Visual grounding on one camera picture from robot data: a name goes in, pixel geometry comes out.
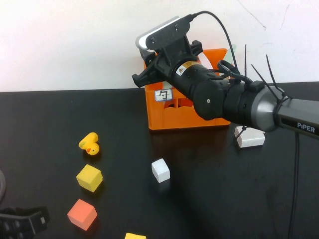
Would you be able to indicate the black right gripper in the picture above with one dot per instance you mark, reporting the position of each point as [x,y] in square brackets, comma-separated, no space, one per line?
[154,71]

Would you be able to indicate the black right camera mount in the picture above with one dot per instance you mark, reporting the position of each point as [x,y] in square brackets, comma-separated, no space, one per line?
[169,37]

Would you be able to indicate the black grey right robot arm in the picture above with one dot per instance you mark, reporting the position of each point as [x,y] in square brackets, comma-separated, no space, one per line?
[261,109]

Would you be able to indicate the salmon pink foam cube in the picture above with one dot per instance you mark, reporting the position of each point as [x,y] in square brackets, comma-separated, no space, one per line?
[82,214]

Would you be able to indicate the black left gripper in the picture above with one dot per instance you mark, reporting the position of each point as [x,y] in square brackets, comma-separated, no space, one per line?
[25,219]

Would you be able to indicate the yellow rubber duck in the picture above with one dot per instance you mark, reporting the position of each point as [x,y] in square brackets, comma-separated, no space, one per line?
[89,143]

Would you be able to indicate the white USB wall charger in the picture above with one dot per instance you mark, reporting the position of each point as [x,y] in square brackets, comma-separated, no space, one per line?
[251,140]

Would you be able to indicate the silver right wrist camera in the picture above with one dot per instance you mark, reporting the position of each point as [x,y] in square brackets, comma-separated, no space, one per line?
[141,41]

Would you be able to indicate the white foam cube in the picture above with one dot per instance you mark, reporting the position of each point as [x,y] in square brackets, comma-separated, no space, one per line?
[160,170]

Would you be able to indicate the yellow foam cube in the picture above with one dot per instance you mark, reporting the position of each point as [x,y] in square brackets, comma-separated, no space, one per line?
[134,236]
[88,178]

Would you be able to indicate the black zip tie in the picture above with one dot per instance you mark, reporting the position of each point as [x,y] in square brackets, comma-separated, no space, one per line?
[261,76]
[240,134]
[245,62]
[271,71]

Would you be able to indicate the orange plastic cutlery holder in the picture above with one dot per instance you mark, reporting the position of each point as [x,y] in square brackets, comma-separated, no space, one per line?
[187,119]

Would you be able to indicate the paper label reading 勺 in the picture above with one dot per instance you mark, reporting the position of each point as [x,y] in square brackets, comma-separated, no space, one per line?
[163,95]

